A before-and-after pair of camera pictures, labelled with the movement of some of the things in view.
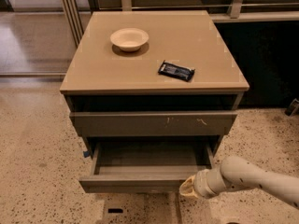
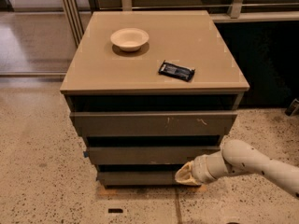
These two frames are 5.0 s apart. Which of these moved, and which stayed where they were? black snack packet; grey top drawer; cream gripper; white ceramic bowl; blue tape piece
Moved: cream gripper
Stayed: white ceramic bowl; grey top drawer; blue tape piece; black snack packet
